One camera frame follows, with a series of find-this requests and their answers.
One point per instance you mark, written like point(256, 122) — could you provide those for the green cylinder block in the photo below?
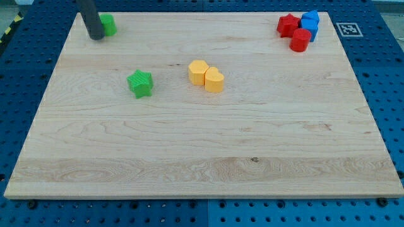
point(108, 24)

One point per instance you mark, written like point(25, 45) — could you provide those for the blue pentagon block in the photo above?
point(311, 15)

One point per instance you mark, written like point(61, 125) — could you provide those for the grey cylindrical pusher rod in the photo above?
point(91, 19)

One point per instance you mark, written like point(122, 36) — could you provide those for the blue cube block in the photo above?
point(310, 25)

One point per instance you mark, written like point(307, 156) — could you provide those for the red star block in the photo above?
point(287, 25)

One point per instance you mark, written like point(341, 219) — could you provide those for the wooden board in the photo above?
point(287, 125)

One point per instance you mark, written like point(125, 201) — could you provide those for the yellow hexagon block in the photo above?
point(196, 72)

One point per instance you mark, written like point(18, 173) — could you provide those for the red cylinder block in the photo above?
point(300, 40)

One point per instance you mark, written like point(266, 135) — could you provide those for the green star block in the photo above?
point(140, 83)

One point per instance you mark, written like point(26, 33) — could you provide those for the yellow heart block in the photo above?
point(214, 80)

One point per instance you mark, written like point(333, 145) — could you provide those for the white fiducial marker tag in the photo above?
point(348, 29)

